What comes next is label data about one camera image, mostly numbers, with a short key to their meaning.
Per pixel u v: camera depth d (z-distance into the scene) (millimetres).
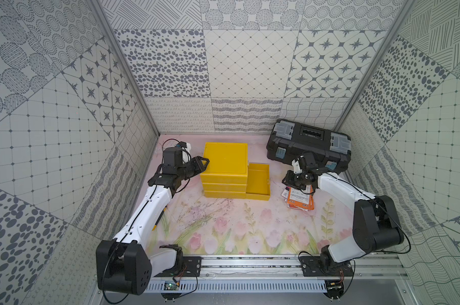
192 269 734
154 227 842
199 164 711
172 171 606
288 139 954
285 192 929
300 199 903
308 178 669
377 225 445
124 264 386
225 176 758
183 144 745
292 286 701
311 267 732
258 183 1001
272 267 761
